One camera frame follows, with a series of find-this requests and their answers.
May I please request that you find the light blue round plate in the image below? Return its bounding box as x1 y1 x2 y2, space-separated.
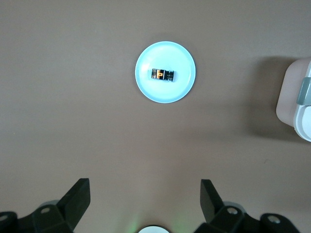
135 41 196 104

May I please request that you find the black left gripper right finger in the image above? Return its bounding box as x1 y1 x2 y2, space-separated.
196 179 299 233

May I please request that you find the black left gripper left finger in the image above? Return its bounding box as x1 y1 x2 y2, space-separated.
0 179 92 233

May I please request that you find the white lidded storage box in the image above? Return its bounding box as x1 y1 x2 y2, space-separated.
276 57 311 143

